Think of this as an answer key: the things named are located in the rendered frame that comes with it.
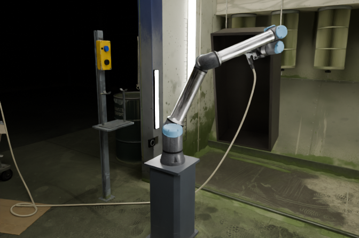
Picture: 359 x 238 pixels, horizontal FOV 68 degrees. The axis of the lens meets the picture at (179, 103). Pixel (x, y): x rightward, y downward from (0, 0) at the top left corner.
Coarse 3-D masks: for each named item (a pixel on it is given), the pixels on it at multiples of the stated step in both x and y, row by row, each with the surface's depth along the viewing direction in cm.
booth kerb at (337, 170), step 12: (216, 144) 390; (228, 144) 380; (252, 156) 362; (264, 156) 352; (276, 156) 344; (288, 156) 335; (312, 168) 322; (324, 168) 314; (336, 168) 308; (348, 168) 301
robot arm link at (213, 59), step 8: (264, 32) 192; (272, 32) 190; (280, 32) 189; (248, 40) 191; (256, 40) 190; (264, 40) 191; (272, 40) 193; (232, 48) 190; (240, 48) 190; (248, 48) 191; (208, 56) 190; (216, 56) 188; (224, 56) 190; (232, 56) 191; (200, 64) 196; (208, 64) 191; (216, 64) 190
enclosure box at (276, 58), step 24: (216, 48) 275; (216, 72) 282; (240, 72) 295; (264, 72) 281; (216, 96) 288; (240, 96) 305; (264, 96) 290; (216, 120) 292; (240, 120) 316; (264, 120) 300; (240, 144) 287; (264, 144) 285
